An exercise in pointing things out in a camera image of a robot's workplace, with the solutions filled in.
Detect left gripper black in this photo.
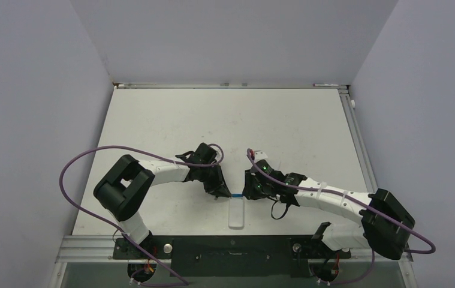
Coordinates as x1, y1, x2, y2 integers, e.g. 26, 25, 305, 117
197, 163, 231, 197

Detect white remote control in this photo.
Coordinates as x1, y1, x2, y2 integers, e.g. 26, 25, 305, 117
228, 197, 245, 230

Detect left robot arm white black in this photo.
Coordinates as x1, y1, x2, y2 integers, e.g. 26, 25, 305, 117
94, 143, 231, 259

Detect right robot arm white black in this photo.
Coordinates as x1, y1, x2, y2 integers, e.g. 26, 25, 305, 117
243, 160, 415, 260

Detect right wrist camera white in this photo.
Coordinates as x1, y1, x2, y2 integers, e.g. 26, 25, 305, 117
248, 149, 268, 163

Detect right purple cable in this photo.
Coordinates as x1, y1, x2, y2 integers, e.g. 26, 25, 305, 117
246, 149, 437, 286

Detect purple cable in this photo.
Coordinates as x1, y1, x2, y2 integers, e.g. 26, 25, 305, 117
59, 143, 225, 288
246, 149, 437, 286

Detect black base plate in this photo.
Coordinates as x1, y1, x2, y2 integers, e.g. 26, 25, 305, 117
112, 235, 351, 278

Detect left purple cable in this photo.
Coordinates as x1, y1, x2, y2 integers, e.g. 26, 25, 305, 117
59, 143, 225, 288

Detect aluminium frame rail right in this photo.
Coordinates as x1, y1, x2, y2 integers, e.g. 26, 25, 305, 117
338, 88, 378, 193

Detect aluminium frame rail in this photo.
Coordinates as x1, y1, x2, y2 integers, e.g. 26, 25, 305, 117
338, 88, 378, 193
113, 82, 349, 89

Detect aluminium frame rail back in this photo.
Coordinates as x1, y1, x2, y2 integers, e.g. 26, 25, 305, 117
113, 82, 349, 89

